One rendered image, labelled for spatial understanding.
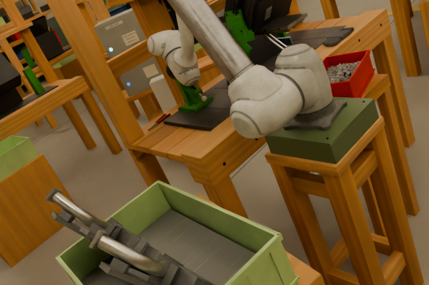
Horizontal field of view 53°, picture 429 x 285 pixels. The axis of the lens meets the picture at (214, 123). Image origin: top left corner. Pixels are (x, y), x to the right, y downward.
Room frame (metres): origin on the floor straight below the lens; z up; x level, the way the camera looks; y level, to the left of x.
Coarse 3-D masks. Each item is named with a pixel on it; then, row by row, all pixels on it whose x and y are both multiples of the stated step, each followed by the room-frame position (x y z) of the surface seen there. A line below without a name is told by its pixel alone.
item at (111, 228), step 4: (112, 224) 1.11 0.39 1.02; (108, 228) 1.10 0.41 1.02; (112, 228) 1.10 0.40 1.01; (116, 228) 1.18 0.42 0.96; (120, 228) 1.18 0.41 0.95; (108, 232) 1.10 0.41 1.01; (112, 232) 1.11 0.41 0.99; (116, 232) 1.18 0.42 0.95; (120, 232) 1.19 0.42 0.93; (112, 236) 1.17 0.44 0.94; (116, 236) 1.18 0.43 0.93
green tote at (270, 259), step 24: (144, 192) 1.33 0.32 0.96; (168, 192) 1.31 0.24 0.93; (120, 216) 1.27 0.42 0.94; (144, 216) 1.31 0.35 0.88; (192, 216) 1.22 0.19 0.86; (216, 216) 1.07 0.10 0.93; (240, 216) 0.97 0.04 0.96; (240, 240) 1.01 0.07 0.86; (264, 240) 0.89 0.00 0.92; (72, 264) 1.17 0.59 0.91; (96, 264) 1.20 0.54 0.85; (264, 264) 0.81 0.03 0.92; (288, 264) 0.84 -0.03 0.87
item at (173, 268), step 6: (174, 264) 0.90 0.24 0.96; (168, 270) 0.81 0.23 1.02; (174, 270) 0.81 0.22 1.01; (150, 276) 0.81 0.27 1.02; (156, 276) 0.81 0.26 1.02; (162, 276) 0.88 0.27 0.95; (168, 276) 0.80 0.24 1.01; (156, 282) 0.80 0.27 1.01; (162, 282) 0.80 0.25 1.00; (168, 282) 0.80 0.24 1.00
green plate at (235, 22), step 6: (228, 12) 2.14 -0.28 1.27; (234, 12) 2.10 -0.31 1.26; (240, 12) 2.07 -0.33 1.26; (228, 18) 2.14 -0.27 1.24; (234, 18) 2.10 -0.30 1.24; (240, 18) 2.07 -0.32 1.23; (228, 24) 2.15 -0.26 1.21; (234, 24) 2.11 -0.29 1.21; (240, 24) 2.07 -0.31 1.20; (234, 30) 2.11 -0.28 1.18; (240, 30) 2.07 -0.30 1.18; (246, 30) 2.08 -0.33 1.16; (234, 36) 2.11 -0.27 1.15; (240, 36) 2.08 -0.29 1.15; (246, 36) 2.08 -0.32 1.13; (252, 36) 2.10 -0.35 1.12; (240, 42) 2.08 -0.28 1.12; (246, 42) 2.05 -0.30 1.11
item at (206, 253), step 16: (160, 224) 1.28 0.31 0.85; (176, 224) 1.24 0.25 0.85; (192, 224) 1.20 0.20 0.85; (160, 240) 1.19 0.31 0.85; (176, 240) 1.15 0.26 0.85; (192, 240) 1.12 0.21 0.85; (208, 240) 1.08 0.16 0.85; (224, 240) 1.05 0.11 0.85; (112, 256) 1.21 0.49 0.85; (176, 256) 1.08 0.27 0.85; (192, 256) 1.04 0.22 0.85; (208, 256) 1.01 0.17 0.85; (224, 256) 0.99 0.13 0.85; (240, 256) 0.96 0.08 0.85; (96, 272) 1.17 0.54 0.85; (144, 272) 1.07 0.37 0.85; (208, 272) 0.95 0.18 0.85; (224, 272) 0.93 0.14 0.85
